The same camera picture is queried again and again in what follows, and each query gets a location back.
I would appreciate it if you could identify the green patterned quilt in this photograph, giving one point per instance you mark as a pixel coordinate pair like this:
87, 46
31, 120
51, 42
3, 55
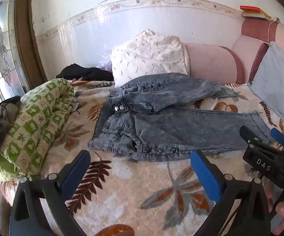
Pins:
36, 127

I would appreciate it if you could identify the stained glass window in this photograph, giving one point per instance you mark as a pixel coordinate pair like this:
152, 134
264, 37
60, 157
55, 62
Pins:
1, 49

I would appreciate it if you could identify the pink padded headboard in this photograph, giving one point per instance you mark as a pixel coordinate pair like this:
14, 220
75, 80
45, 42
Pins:
208, 59

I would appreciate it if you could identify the white patterned pillow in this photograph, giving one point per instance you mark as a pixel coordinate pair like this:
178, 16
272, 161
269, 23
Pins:
149, 56

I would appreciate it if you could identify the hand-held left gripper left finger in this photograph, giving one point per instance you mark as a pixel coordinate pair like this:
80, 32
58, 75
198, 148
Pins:
76, 169

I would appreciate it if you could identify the leaf printed blanket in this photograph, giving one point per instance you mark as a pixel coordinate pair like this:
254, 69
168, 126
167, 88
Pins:
132, 191

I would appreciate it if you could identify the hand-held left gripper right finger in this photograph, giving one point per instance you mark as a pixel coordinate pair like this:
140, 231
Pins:
205, 177

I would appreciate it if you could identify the purple plastic bag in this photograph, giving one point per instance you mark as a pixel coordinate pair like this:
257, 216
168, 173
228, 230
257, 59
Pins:
105, 64

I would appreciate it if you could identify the grey washed denim pants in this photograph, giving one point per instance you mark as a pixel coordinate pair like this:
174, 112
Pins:
171, 127

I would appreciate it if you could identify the light blue cloth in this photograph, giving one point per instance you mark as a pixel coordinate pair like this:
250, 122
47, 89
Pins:
277, 83

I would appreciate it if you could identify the black cloth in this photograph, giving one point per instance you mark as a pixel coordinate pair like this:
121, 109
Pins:
85, 72

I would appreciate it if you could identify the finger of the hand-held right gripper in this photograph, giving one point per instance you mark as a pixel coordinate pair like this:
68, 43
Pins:
249, 134
280, 137

